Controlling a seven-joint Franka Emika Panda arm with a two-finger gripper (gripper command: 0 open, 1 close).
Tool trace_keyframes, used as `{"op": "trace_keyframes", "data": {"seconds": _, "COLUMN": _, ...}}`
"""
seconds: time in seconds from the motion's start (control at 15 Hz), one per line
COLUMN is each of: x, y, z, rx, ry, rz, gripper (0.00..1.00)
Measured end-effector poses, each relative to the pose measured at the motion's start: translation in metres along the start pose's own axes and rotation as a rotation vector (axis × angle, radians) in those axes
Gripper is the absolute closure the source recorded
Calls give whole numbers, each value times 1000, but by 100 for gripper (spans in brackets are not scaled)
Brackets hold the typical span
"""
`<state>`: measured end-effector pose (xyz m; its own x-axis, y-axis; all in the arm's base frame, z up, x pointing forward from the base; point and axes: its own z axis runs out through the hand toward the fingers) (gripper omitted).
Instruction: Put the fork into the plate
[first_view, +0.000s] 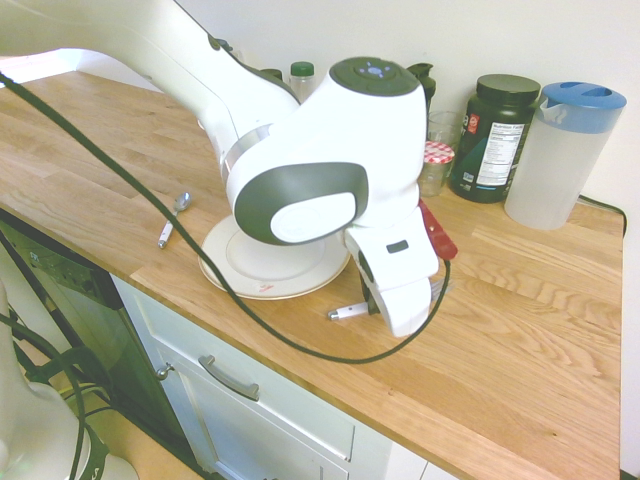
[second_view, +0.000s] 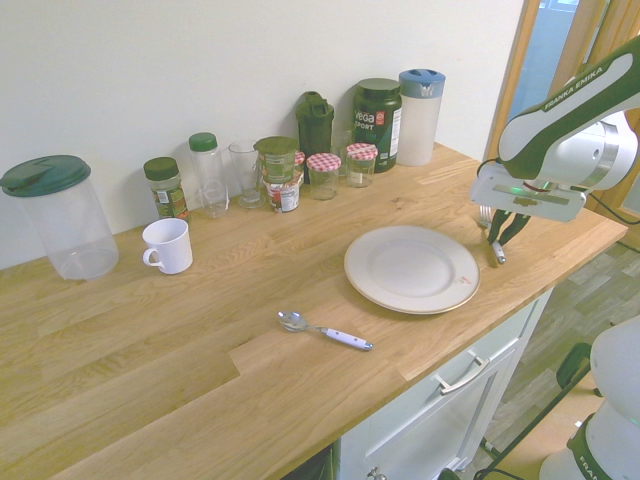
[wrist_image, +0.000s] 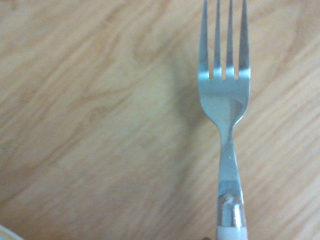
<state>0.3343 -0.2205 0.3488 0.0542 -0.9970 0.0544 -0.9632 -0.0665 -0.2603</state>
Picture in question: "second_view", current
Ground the spice jar with green lid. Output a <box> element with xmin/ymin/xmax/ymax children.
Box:
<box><xmin>143</xmin><ymin>156</ymin><xmax>191</xmax><ymax>225</ymax></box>

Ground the pale green kitchen cabinet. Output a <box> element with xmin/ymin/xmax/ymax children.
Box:
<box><xmin>327</xmin><ymin>288</ymin><xmax>557</xmax><ymax>480</ymax></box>

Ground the large clear container green lid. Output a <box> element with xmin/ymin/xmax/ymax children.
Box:
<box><xmin>0</xmin><ymin>154</ymin><xmax>121</xmax><ymax>282</ymax></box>

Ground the dark green Vega protein tub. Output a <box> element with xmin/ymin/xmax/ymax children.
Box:
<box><xmin>353</xmin><ymin>77</ymin><xmax>404</xmax><ymax>174</ymax></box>

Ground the dark green shaker bottle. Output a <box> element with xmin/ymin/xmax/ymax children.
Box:
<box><xmin>294</xmin><ymin>90</ymin><xmax>335</xmax><ymax>157</ymax></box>

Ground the fork with white handle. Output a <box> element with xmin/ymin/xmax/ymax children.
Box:
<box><xmin>477</xmin><ymin>203</ymin><xmax>509</xmax><ymax>267</ymax></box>

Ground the green lidded paper tub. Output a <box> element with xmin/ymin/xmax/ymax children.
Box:
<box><xmin>254</xmin><ymin>136</ymin><xmax>297</xmax><ymax>185</ymax></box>

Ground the white pitcher with blue lid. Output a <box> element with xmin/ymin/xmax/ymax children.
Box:
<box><xmin>397</xmin><ymin>68</ymin><xmax>447</xmax><ymax>167</ymax></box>

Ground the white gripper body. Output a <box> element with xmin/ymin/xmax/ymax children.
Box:
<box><xmin>468</xmin><ymin>160</ymin><xmax>587</xmax><ymax>224</ymax></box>

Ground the metal drawer handle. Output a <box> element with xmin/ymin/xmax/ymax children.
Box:
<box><xmin>430</xmin><ymin>349</ymin><xmax>490</xmax><ymax>396</ymax></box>

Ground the white mug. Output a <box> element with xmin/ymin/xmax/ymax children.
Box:
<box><xmin>141</xmin><ymin>217</ymin><xmax>194</xmax><ymax>276</ymax></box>

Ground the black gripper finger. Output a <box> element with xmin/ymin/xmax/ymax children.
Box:
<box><xmin>487</xmin><ymin>208</ymin><xmax>507</xmax><ymax>247</ymax></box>
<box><xmin>501</xmin><ymin>212</ymin><xmax>532</xmax><ymax>248</ymax></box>

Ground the white plate with yellow rim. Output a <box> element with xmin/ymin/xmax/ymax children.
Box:
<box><xmin>343</xmin><ymin>224</ymin><xmax>482</xmax><ymax>316</ymax></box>

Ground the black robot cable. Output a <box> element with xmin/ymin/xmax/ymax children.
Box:
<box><xmin>582</xmin><ymin>188</ymin><xmax>640</xmax><ymax>226</ymax></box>

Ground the black clamp bracket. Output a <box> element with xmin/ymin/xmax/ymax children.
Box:
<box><xmin>553</xmin><ymin>342</ymin><xmax>604</xmax><ymax>397</ymax></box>

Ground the black floor cable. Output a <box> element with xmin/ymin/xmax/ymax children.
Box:
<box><xmin>469</xmin><ymin>437</ymin><xmax>549</xmax><ymax>480</ymax></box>

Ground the wooden door frame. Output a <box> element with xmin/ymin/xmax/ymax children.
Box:
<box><xmin>484</xmin><ymin>0</ymin><xmax>640</xmax><ymax>221</ymax></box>

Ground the clear bottle with green lid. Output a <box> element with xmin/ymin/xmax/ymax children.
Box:
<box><xmin>188</xmin><ymin>132</ymin><xmax>230</xmax><ymax>220</ymax></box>

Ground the tall clear glass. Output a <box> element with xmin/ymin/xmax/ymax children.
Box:
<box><xmin>228</xmin><ymin>139</ymin><xmax>267</xmax><ymax>210</ymax></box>

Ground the white tub with red label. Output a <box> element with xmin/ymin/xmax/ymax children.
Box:
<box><xmin>263</xmin><ymin>172</ymin><xmax>305</xmax><ymax>214</ymax></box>

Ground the spoon with white handle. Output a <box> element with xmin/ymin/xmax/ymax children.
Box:
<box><xmin>277</xmin><ymin>310</ymin><xmax>375</xmax><ymax>353</ymax></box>

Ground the short clear glass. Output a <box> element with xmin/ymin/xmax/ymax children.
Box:
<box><xmin>330</xmin><ymin>130</ymin><xmax>355</xmax><ymax>177</ymax></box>

